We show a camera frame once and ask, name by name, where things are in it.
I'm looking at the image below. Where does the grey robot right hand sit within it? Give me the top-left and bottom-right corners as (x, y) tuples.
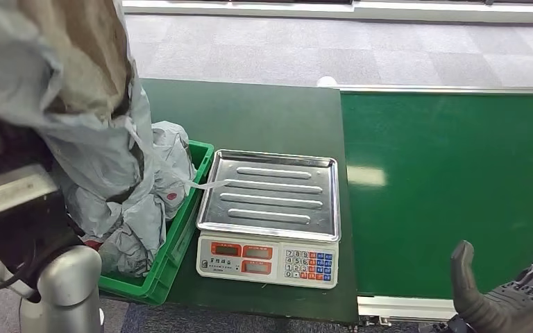
(450, 240), (533, 333)

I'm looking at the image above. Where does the steel scale tray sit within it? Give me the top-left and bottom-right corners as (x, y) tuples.
(196, 149), (342, 244)

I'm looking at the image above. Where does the white electronic scale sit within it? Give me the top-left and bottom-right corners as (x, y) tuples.
(195, 149), (342, 291)

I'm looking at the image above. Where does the crumpled grey mailer bag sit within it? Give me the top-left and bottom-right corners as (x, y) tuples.
(57, 176), (168, 278)

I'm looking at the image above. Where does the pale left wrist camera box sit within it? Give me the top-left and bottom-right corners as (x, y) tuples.
(0, 164), (60, 221)

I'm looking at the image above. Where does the green plastic crate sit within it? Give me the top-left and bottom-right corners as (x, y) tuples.
(97, 139), (215, 307)

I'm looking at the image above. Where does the aluminium conveyor frame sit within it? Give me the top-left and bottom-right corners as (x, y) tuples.
(334, 84), (533, 325)

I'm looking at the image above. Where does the green conveyor belt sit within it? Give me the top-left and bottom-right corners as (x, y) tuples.
(339, 92), (533, 300)

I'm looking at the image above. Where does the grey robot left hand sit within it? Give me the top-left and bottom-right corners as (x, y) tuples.
(0, 104), (57, 184)

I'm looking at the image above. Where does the grey plastic mailer package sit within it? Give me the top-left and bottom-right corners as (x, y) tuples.
(0, 0), (155, 203)

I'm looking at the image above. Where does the grey mailer bag red dot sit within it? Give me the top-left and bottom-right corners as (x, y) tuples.
(149, 121), (230, 221)

